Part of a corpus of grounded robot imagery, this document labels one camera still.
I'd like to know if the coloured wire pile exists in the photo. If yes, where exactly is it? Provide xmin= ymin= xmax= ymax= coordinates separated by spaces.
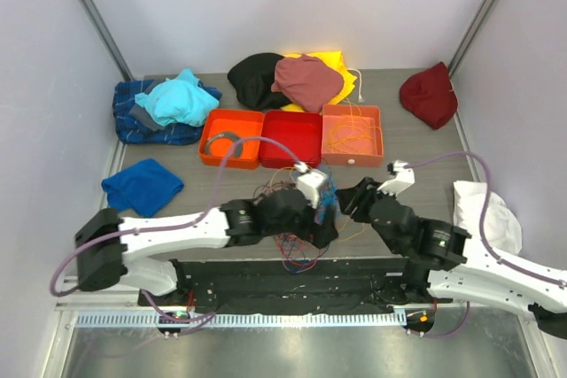
xmin=252 ymin=164 xmax=369 ymax=274

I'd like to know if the orange wire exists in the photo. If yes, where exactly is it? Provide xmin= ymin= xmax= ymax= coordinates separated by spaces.
xmin=326 ymin=101 xmax=383 ymax=156

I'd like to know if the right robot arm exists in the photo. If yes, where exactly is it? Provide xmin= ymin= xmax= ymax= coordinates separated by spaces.
xmin=336 ymin=173 xmax=566 ymax=338

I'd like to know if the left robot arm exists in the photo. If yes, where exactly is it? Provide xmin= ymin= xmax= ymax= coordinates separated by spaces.
xmin=74 ymin=187 xmax=338 ymax=306

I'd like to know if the salmon plastic bin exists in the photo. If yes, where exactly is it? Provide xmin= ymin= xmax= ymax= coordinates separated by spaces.
xmin=321 ymin=104 xmax=384 ymax=167

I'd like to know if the grey tape roll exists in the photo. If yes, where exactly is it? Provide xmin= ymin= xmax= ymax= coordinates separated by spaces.
xmin=206 ymin=131 xmax=244 ymax=160

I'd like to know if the red plastic bin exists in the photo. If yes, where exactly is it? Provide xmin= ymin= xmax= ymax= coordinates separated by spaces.
xmin=259 ymin=110 xmax=322 ymax=169

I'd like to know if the orange plastic bin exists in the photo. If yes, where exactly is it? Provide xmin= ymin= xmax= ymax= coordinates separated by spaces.
xmin=198 ymin=108 xmax=264 ymax=170

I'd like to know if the white cloth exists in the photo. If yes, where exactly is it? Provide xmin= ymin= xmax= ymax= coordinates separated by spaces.
xmin=453 ymin=181 xmax=523 ymax=255

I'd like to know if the dusty pink cloth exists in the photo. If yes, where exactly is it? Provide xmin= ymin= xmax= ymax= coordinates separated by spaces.
xmin=271 ymin=55 xmax=344 ymax=113

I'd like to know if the maroon cloth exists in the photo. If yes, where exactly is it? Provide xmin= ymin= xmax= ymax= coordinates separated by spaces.
xmin=400 ymin=62 xmax=458 ymax=130

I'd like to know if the black cloth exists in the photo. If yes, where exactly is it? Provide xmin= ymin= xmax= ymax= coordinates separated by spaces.
xmin=227 ymin=52 xmax=291 ymax=111

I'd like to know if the royal blue cloth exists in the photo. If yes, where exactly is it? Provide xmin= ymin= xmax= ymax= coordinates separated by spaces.
xmin=101 ymin=158 xmax=184 ymax=218

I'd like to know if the light blue cloth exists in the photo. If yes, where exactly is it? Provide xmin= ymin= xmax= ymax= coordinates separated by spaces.
xmin=135 ymin=69 xmax=220 ymax=127

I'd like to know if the dark blue plaid cloth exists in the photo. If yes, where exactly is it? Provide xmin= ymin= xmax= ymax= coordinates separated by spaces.
xmin=113 ymin=78 xmax=204 ymax=145

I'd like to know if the grey cloth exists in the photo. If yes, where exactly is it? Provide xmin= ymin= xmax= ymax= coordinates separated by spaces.
xmin=129 ymin=104 xmax=165 ymax=132

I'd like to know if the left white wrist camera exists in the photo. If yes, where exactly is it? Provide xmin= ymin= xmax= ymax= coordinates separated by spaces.
xmin=294 ymin=162 xmax=329 ymax=209

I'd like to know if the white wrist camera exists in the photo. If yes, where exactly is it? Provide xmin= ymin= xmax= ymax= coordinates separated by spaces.
xmin=377 ymin=160 xmax=416 ymax=197
xmin=294 ymin=162 xmax=329 ymax=209

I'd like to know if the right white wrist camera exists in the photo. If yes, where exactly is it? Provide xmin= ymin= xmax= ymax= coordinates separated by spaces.
xmin=377 ymin=160 xmax=416 ymax=197

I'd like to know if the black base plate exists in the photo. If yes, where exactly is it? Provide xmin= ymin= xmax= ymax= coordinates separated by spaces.
xmin=154 ymin=258 xmax=433 ymax=315

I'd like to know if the white drawstring cord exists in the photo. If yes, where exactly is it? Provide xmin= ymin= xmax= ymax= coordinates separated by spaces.
xmin=347 ymin=68 xmax=366 ymax=104

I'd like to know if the slotted cable duct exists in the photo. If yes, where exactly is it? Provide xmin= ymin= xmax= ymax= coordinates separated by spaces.
xmin=74 ymin=310 xmax=407 ymax=329

